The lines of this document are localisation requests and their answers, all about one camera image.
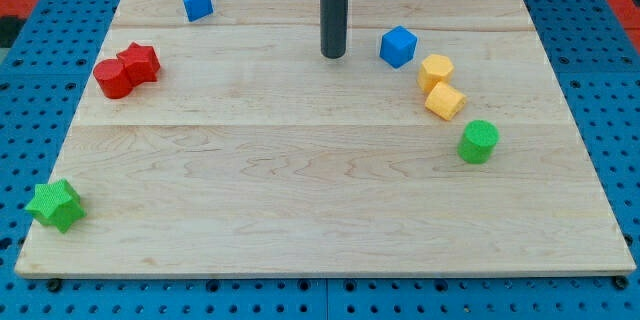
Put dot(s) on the blue cube block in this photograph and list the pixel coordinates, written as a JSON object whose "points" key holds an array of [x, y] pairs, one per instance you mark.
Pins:
{"points": [[398, 46]]}

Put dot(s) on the blue triangular prism block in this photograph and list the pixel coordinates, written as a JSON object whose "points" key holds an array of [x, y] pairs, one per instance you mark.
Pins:
{"points": [[197, 9]]}

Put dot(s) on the yellow half-cylinder block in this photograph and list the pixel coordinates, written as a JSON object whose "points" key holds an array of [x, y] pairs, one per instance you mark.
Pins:
{"points": [[445, 101]]}

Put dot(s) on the red star block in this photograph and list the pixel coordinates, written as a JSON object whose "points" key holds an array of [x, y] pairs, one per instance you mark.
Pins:
{"points": [[140, 62]]}

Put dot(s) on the red cylinder block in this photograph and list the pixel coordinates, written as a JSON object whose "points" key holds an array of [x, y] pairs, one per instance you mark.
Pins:
{"points": [[112, 78]]}

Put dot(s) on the yellow hexagon block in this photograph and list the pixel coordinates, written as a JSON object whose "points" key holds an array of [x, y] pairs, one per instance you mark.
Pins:
{"points": [[433, 69]]}

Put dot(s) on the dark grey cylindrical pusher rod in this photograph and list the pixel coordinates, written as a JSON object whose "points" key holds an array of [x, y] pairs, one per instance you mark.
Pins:
{"points": [[333, 27]]}

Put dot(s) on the light wooden board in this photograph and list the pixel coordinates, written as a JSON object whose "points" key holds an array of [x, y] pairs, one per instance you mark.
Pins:
{"points": [[253, 156]]}

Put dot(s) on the green cylinder block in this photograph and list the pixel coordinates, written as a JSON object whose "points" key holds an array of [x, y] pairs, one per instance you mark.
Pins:
{"points": [[478, 141]]}

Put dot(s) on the green star block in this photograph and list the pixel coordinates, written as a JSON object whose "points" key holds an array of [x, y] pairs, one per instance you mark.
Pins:
{"points": [[56, 204]]}

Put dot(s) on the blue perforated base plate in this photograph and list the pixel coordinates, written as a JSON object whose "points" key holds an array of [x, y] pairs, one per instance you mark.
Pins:
{"points": [[590, 46]]}

